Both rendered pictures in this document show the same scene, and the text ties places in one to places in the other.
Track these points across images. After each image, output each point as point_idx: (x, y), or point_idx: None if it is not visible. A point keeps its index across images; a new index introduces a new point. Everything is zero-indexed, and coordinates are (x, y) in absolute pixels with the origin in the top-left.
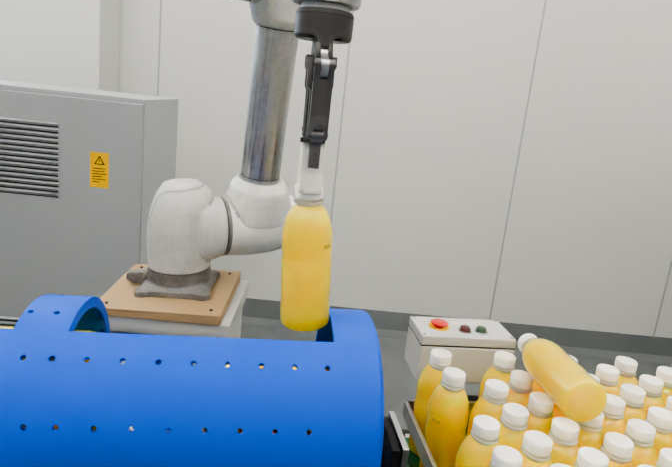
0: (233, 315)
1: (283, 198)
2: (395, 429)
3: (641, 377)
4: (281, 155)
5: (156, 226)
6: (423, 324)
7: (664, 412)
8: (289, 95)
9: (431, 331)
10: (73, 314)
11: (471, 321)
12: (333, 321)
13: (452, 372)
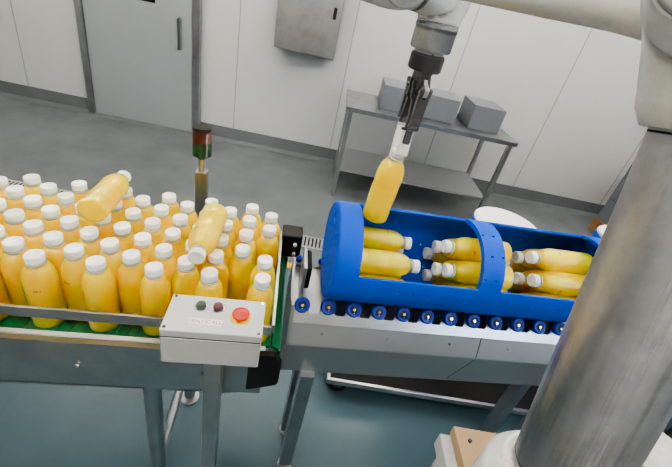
0: (447, 466)
1: (480, 458)
2: (307, 257)
3: (115, 243)
4: (533, 411)
5: None
6: (255, 320)
7: (150, 220)
8: (585, 290)
9: (253, 308)
10: (472, 221)
11: (195, 325)
12: (360, 207)
13: (266, 259)
